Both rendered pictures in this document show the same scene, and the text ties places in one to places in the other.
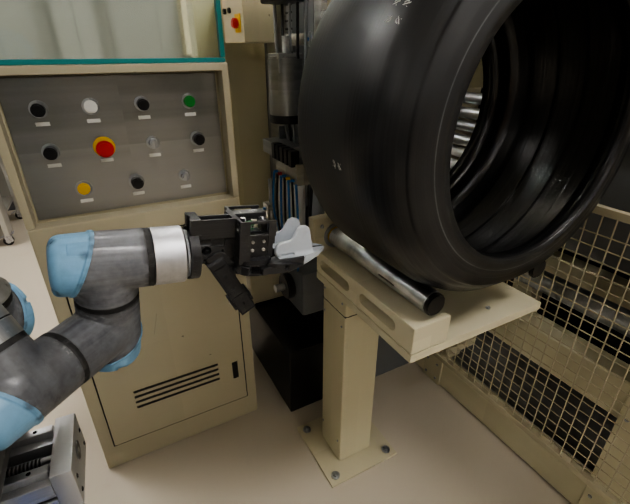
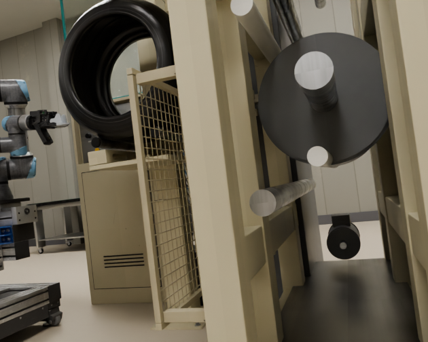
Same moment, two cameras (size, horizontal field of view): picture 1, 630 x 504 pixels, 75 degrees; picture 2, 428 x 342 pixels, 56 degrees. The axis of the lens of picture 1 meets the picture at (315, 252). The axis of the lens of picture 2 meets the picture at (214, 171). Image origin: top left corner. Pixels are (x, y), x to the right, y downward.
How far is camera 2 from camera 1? 1.89 m
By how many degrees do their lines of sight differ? 53
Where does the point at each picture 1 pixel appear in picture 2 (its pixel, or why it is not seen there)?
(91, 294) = (7, 128)
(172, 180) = not seen: hidden behind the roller
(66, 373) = not seen: outside the picture
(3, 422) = not seen: outside the picture
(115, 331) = (11, 140)
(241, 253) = (37, 119)
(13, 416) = not seen: outside the picture
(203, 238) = (32, 116)
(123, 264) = (13, 120)
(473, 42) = (67, 47)
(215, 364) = (141, 253)
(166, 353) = (118, 237)
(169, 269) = (21, 122)
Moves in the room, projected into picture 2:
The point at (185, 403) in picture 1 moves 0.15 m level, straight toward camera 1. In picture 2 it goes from (126, 275) to (111, 281)
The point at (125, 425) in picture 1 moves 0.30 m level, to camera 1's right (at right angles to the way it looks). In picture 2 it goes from (99, 277) to (123, 281)
